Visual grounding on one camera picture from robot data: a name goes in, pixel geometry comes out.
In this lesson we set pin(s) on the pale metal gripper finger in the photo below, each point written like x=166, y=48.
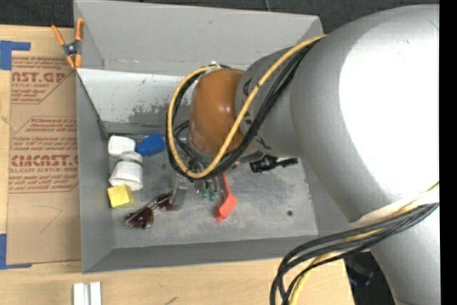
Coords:
x=183, y=193
x=176, y=193

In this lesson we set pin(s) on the red-orange plastic tool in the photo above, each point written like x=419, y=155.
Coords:
x=225, y=208

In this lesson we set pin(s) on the brown-lens sunglasses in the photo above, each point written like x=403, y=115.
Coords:
x=143, y=218

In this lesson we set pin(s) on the white bottle with green band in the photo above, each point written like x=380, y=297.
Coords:
x=128, y=171

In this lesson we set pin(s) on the blue plastic box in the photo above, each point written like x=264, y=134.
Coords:
x=153, y=144

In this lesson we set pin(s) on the yellow sponge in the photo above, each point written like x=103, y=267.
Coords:
x=120, y=196

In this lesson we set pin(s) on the grey metal bin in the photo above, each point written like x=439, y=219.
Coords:
x=257, y=200

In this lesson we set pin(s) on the white plastic box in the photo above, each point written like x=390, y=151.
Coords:
x=120, y=145

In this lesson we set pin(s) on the brown cardboard board, red print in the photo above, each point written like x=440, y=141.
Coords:
x=43, y=218

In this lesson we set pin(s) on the black cylinder on white bracket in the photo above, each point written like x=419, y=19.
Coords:
x=266, y=165

